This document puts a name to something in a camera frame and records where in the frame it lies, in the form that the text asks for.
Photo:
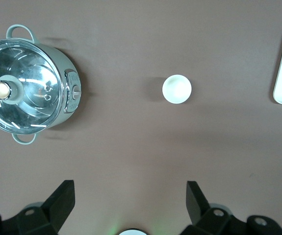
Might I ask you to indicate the glass pot lid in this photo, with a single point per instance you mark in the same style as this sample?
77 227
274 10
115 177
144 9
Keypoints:
28 80

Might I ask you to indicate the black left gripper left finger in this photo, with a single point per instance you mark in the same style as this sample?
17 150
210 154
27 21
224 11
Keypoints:
57 203

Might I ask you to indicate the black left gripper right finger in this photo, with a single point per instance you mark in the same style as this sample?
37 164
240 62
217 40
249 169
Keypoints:
199 205

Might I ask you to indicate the white IKEA cup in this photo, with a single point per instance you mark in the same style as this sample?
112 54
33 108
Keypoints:
177 89

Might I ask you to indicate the sage green electric pot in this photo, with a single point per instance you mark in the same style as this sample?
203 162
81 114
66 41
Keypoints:
64 61

